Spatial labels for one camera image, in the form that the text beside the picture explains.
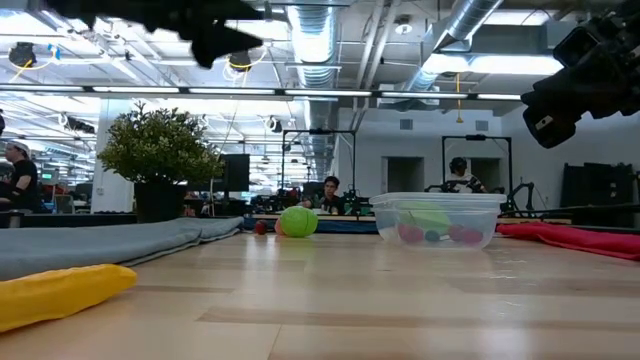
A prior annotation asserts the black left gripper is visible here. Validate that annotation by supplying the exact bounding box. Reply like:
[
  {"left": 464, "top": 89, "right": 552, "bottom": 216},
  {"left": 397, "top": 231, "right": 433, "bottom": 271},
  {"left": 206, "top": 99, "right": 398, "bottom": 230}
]
[{"left": 44, "top": 0, "right": 265, "bottom": 70}]

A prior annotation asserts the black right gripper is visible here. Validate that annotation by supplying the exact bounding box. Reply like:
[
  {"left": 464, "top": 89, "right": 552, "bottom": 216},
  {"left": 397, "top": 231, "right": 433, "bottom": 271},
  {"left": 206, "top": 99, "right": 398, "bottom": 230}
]
[{"left": 520, "top": 34, "right": 640, "bottom": 150}]

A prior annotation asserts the clear plastic tupperware container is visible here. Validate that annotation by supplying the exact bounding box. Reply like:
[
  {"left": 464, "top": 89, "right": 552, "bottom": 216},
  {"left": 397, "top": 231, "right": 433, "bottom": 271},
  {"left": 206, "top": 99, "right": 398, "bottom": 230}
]
[{"left": 370, "top": 192, "right": 508, "bottom": 251}]

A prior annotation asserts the small red toy tomato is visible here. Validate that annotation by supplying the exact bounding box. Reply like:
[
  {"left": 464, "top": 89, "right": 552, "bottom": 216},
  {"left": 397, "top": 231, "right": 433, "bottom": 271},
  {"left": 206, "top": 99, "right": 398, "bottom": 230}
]
[{"left": 398, "top": 223, "right": 425, "bottom": 245}]

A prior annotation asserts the lime green toy apple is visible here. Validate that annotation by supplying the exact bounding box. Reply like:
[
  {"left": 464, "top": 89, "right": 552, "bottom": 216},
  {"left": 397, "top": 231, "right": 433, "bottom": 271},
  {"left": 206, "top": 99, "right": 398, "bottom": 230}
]
[{"left": 279, "top": 206, "right": 320, "bottom": 239}]

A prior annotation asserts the yellow toy banana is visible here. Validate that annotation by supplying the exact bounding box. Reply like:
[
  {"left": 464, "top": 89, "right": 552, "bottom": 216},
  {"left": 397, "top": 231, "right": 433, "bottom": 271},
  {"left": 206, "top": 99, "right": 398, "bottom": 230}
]
[{"left": 0, "top": 263, "right": 138, "bottom": 335}]

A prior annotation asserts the black storage cabinet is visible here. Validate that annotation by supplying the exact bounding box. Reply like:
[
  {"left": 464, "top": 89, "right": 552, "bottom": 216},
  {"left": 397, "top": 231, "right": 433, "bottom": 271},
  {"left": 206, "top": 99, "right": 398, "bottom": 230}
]
[{"left": 562, "top": 162, "right": 640, "bottom": 209}]

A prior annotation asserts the person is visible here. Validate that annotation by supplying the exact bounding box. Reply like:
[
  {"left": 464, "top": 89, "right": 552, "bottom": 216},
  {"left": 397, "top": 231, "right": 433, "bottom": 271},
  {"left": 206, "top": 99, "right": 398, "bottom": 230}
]
[
  {"left": 439, "top": 156, "right": 487, "bottom": 194},
  {"left": 0, "top": 140, "right": 41, "bottom": 214},
  {"left": 302, "top": 175, "right": 351, "bottom": 216}
]

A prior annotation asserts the red folded cloth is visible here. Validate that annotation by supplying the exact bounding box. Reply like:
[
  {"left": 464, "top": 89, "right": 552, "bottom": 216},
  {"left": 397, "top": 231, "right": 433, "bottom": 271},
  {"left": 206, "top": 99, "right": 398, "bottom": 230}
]
[{"left": 496, "top": 222, "right": 640, "bottom": 261}]

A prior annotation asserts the potted green plant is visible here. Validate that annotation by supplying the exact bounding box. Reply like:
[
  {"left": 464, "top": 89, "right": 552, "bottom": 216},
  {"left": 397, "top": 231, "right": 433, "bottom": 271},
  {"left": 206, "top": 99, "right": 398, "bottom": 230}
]
[{"left": 97, "top": 102, "right": 225, "bottom": 224}]

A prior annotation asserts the black office monitor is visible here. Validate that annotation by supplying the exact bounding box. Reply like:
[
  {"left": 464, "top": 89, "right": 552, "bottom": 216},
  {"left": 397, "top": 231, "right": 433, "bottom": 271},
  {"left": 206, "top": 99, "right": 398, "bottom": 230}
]
[{"left": 221, "top": 153, "right": 251, "bottom": 194}]

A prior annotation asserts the navy blue cloth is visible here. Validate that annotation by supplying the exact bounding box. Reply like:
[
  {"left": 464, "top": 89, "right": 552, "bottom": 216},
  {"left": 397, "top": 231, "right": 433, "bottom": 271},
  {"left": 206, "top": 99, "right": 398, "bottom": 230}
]
[{"left": 243, "top": 215, "right": 380, "bottom": 235}]

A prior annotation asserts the grey folded cloth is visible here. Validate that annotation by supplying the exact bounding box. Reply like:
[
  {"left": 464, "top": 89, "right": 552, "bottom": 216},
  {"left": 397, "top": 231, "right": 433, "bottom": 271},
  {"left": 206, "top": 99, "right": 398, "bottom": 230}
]
[{"left": 0, "top": 215, "right": 246, "bottom": 282}]

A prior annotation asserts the black ceiling camera yellow cable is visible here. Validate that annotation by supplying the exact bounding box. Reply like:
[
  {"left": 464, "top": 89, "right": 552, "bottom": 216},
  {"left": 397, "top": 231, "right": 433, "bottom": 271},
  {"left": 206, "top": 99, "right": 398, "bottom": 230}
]
[
  {"left": 228, "top": 49, "right": 253, "bottom": 73},
  {"left": 8, "top": 42, "right": 39, "bottom": 69}
]

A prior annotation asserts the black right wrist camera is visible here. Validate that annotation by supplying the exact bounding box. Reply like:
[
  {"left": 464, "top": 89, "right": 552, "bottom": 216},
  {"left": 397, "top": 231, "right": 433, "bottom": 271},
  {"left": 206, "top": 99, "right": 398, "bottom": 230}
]
[{"left": 552, "top": 23, "right": 609, "bottom": 69}]

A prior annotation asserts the black metal gantry frame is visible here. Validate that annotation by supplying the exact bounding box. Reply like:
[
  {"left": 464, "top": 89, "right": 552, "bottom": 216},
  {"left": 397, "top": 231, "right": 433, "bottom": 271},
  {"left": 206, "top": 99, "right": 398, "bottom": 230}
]
[
  {"left": 441, "top": 133, "right": 514, "bottom": 194},
  {"left": 281, "top": 128, "right": 358, "bottom": 214}
]

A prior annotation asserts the wide silver ventilation duct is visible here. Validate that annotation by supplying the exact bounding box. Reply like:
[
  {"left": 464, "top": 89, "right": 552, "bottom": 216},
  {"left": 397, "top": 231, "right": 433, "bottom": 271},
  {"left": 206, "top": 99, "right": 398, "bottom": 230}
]
[{"left": 284, "top": 0, "right": 344, "bottom": 171}]

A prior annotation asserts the yellow hanging cord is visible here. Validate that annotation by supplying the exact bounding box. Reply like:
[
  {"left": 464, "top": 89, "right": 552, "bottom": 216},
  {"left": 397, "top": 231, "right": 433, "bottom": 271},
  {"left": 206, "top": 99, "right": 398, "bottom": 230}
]
[{"left": 453, "top": 72, "right": 465, "bottom": 125}]

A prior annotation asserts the long ceiling light rail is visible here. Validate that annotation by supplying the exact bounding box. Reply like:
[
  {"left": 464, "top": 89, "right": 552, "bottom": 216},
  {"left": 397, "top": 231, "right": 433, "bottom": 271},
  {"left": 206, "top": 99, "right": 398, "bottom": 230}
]
[{"left": 0, "top": 83, "right": 524, "bottom": 103}]

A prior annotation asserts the slanted silver ventilation duct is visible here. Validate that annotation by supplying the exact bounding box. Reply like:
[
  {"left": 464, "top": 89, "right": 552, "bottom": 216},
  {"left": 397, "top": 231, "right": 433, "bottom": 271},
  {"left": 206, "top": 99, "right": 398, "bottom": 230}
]
[{"left": 402, "top": 0, "right": 505, "bottom": 94}]

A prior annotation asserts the black aluminium table frame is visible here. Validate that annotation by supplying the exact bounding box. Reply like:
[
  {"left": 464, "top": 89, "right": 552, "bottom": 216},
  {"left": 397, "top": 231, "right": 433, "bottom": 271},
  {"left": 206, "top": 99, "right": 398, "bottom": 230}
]
[{"left": 19, "top": 213, "right": 137, "bottom": 229}]

